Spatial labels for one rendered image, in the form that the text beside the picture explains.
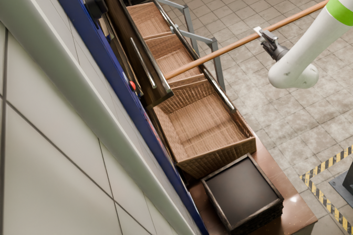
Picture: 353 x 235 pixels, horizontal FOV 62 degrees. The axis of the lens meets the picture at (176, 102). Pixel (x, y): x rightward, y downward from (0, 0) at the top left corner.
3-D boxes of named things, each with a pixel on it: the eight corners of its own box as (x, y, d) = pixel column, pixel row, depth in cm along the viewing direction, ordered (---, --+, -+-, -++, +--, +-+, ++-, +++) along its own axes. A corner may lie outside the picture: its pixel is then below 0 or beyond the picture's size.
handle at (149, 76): (162, 93, 110) (158, 96, 110) (137, 45, 131) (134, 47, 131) (155, 84, 105) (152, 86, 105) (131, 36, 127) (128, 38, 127)
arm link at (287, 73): (361, 28, 96) (342, 5, 102) (339, 24, 91) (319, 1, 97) (290, 94, 123) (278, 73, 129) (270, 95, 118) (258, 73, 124)
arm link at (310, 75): (314, 94, 127) (330, 73, 121) (293, 94, 122) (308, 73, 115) (294, 74, 137) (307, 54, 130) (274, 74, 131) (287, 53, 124)
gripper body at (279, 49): (277, 53, 131) (265, 42, 137) (277, 67, 138) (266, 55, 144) (292, 46, 132) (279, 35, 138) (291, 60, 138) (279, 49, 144)
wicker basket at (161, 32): (132, 68, 251) (119, 43, 230) (116, 34, 288) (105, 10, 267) (184, 44, 254) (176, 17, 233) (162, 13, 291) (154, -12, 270)
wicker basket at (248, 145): (185, 187, 173) (173, 165, 152) (155, 119, 210) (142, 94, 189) (258, 150, 176) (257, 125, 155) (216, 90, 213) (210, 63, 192)
